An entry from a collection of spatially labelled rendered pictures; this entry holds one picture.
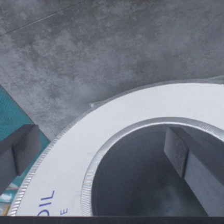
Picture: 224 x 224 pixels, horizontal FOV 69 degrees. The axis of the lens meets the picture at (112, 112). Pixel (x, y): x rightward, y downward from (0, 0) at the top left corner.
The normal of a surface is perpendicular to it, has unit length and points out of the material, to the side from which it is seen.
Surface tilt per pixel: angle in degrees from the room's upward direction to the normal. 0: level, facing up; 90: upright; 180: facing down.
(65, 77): 0
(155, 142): 4
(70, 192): 90
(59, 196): 90
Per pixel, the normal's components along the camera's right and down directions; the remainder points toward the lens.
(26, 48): -0.11, 0.65
